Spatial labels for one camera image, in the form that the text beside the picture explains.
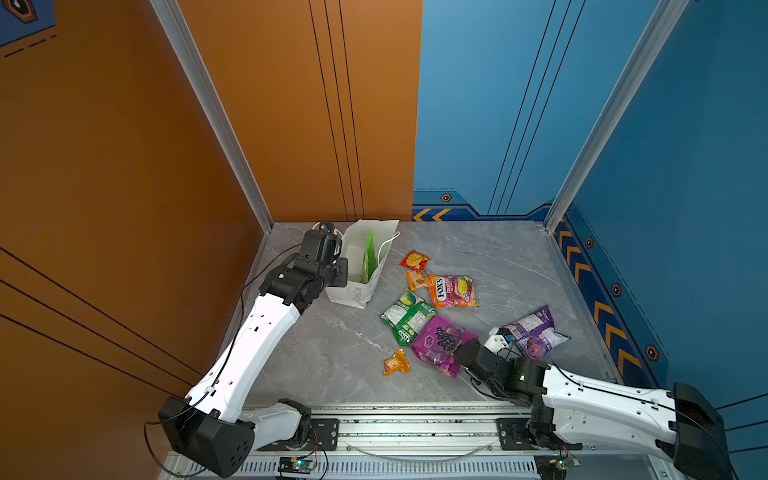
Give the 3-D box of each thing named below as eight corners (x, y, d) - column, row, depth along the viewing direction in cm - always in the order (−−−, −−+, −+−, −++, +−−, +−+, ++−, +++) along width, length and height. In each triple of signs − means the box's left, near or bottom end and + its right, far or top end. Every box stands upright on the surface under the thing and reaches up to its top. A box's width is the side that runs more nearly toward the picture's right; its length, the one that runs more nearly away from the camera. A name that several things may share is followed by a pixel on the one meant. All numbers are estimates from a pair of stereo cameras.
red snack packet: (401, 265, 109) (401, 259, 107) (410, 253, 113) (410, 248, 110) (420, 275, 106) (421, 269, 104) (429, 263, 110) (430, 258, 107)
